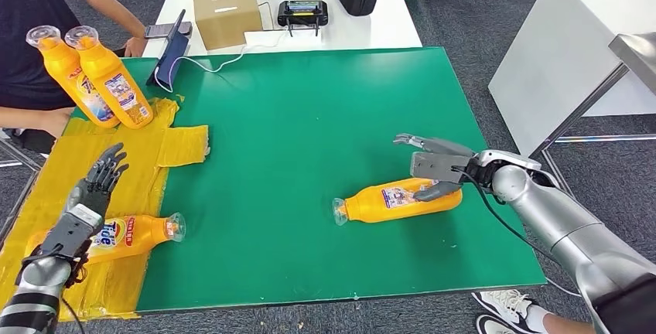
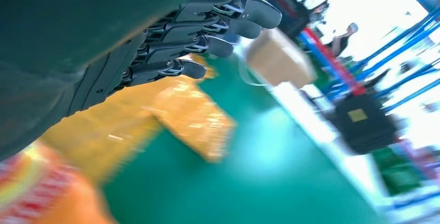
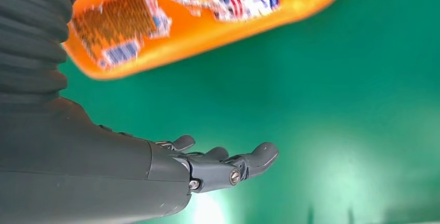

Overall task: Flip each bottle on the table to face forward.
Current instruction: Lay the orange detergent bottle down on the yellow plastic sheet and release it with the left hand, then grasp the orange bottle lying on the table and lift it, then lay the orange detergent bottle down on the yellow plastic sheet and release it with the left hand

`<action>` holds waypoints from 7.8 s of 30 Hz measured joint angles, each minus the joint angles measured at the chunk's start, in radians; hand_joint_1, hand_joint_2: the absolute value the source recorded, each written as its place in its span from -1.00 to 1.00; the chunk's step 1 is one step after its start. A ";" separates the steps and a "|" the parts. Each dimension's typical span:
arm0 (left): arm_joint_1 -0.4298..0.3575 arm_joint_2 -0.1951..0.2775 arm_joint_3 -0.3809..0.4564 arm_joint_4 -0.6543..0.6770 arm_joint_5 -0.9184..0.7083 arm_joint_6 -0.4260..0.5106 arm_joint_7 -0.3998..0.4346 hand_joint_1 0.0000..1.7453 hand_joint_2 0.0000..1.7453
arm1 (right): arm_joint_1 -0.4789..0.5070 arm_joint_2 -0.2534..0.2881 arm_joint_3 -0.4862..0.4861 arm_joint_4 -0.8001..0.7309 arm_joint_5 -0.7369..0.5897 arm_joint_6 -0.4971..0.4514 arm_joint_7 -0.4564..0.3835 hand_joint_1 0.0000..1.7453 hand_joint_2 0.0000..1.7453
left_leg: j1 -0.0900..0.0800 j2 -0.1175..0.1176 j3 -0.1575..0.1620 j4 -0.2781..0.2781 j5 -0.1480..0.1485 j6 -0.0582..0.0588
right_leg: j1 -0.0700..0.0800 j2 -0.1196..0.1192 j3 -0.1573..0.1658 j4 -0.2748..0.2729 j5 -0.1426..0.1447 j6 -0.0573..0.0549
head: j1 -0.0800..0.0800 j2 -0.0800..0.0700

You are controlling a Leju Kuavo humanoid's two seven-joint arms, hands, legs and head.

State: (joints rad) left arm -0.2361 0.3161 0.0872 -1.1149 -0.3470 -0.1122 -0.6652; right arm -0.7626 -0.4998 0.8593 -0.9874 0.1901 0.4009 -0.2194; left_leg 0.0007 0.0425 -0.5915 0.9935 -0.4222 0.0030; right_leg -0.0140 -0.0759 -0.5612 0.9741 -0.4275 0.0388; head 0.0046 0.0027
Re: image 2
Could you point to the yellow taped cardboard sheet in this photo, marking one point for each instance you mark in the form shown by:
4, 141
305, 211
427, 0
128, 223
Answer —
192, 122

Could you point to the brown cardboard box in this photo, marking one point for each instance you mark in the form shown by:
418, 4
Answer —
278, 61

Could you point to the orange bottle with clear cap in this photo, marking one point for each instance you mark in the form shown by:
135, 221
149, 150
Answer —
41, 195

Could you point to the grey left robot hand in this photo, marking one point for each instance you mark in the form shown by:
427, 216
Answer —
68, 61

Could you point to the person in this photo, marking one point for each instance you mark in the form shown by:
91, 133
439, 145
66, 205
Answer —
340, 42

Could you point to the white table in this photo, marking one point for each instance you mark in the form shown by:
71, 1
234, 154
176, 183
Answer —
309, 122

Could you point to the green plastic crate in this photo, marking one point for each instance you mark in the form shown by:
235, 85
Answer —
395, 174

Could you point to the black zip case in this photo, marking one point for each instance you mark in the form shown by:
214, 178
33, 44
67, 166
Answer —
364, 136

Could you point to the blue metal rack frame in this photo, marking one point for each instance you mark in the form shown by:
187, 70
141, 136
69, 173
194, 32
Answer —
405, 43

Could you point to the tablet in navy folio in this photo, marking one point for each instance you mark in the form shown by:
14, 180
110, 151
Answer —
285, 9

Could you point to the green table mat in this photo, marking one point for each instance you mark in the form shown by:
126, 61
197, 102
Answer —
257, 164

